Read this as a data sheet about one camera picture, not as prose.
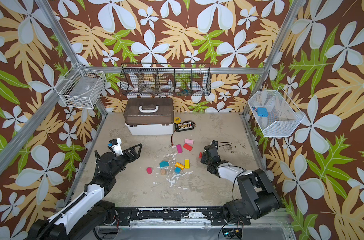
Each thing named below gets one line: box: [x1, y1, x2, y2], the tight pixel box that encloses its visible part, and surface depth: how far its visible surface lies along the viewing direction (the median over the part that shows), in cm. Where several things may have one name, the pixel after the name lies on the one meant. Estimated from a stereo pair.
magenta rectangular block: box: [176, 144, 183, 154], surface depth 103 cm
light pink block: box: [184, 138, 194, 145], surface depth 104 cm
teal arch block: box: [159, 161, 170, 168], surface depth 95 cm
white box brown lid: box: [123, 98, 175, 136], surface depth 98 cm
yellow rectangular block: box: [184, 159, 190, 169], surface depth 94 cm
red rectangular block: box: [183, 143, 193, 152], surface depth 103 cm
